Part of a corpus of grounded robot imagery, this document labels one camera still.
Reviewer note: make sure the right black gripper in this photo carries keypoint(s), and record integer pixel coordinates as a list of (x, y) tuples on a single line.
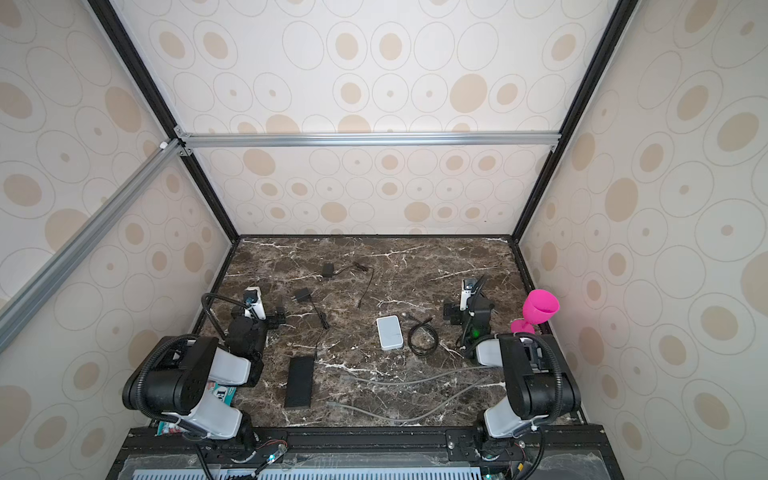
[(452, 309)]

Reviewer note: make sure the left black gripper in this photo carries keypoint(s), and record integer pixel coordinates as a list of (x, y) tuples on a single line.
[(274, 317)]

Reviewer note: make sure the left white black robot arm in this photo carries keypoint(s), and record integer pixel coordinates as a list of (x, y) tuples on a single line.
[(171, 384)]

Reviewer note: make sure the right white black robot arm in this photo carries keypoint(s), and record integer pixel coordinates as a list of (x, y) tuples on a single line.
[(540, 387)]

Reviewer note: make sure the colourful snack packet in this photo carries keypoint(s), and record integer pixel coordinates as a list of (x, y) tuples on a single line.
[(213, 417)]

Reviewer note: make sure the pink plastic goblet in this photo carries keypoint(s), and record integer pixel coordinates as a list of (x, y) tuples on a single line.
[(539, 307)]

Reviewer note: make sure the white rectangular device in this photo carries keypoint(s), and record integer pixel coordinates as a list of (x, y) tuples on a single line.
[(390, 332)]

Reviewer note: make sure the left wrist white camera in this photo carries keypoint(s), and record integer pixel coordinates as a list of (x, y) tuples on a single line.
[(254, 307)]

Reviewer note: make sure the small black adapter with cable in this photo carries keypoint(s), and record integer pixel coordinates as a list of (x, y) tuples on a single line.
[(328, 271)]

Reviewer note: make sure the black front rail base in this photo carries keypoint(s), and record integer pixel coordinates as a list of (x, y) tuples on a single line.
[(454, 452)]

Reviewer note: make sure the horizontal aluminium frame bar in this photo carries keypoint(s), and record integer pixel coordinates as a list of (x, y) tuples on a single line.
[(359, 140)]

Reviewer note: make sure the left diagonal aluminium frame bar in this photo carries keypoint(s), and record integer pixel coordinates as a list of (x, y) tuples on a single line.
[(22, 308)]

